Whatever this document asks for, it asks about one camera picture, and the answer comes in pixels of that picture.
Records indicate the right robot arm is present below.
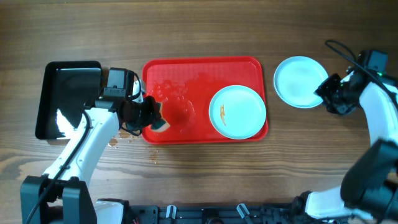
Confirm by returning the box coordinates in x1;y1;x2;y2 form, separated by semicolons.
289;72;397;223

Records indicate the light blue plate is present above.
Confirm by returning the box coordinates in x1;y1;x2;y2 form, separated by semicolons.
273;56;328;109
208;85;267;140
274;74;324;109

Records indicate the red plastic serving tray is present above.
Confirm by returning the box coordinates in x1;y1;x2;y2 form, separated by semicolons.
142;56;266;145

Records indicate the green and orange sponge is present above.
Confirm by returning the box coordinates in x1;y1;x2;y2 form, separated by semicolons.
150;102;170;133

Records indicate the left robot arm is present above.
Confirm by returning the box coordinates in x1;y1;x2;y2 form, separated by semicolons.
20;96;162;223

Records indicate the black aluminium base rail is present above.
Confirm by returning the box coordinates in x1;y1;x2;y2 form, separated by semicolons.
130;205;290;224

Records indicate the black rectangular water tray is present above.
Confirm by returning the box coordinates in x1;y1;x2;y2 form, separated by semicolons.
35;61;102;140

